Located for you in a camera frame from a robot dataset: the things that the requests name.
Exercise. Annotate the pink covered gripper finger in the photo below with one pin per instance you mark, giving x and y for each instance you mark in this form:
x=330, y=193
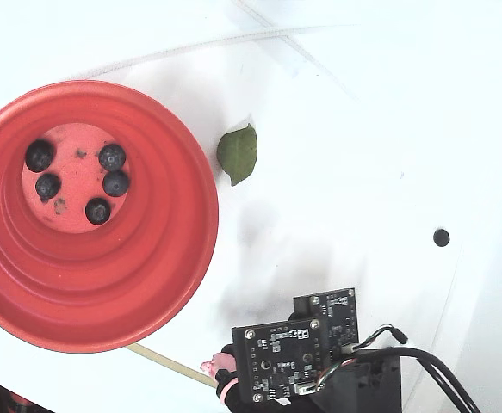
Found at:
x=224, y=363

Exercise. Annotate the dark blueberry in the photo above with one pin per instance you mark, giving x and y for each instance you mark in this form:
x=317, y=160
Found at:
x=441, y=237
x=39, y=155
x=47, y=186
x=98, y=211
x=112, y=156
x=115, y=184

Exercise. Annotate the red collapsible cup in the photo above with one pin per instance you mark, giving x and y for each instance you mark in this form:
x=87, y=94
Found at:
x=147, y=258

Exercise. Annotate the thin wooden stick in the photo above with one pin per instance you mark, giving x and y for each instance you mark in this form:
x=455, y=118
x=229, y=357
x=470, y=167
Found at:
x=177, y=365

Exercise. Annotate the dark green leaf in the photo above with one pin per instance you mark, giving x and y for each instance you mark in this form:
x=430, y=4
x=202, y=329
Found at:
x=237, y=155

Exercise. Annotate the black camera circuit board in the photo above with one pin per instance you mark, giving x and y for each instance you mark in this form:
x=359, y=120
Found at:
x=276, y=357
x=336, y=318

